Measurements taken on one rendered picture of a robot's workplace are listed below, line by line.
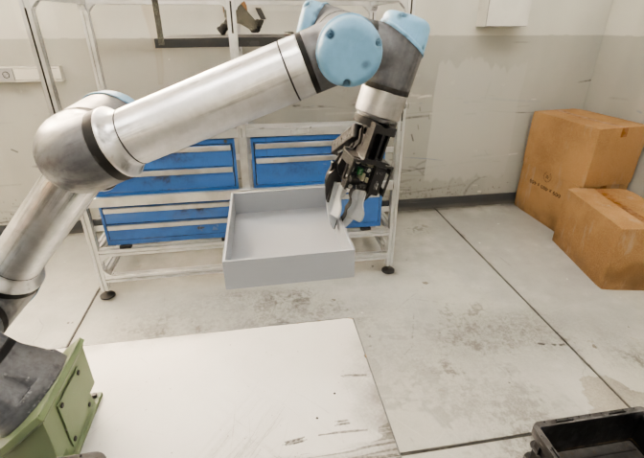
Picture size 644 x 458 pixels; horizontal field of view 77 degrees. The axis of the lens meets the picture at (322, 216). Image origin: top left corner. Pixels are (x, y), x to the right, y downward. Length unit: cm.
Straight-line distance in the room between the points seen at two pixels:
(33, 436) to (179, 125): 58
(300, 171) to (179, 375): 142
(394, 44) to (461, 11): 262
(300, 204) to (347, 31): 47
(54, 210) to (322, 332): 66
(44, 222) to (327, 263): 48
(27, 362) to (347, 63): 72
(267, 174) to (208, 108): 170
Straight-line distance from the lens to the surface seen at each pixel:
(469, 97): 337
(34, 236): 84
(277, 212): 87
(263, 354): 104
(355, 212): 73
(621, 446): 135
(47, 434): 87
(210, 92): 52
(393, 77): 65
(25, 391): 89
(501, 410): 196
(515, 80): 353
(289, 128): 212
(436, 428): 183
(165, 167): 223
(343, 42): 48
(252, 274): 63
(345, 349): 104
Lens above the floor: 142
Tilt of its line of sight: 26 degrees down
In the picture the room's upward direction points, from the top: straight up
